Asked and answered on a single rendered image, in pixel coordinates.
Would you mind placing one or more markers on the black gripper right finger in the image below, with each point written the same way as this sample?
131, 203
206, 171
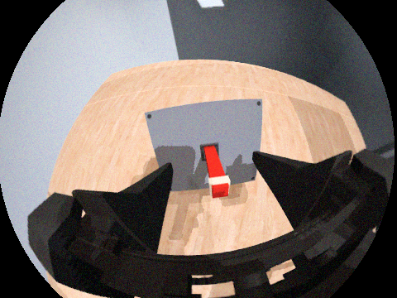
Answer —
298, 185

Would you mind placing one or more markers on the grey sloped panel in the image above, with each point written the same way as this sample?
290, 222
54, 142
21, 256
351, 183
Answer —
180, 133

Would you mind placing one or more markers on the red peg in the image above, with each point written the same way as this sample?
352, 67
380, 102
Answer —
218, 182

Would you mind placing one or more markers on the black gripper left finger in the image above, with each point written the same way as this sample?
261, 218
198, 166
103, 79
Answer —
139, 209

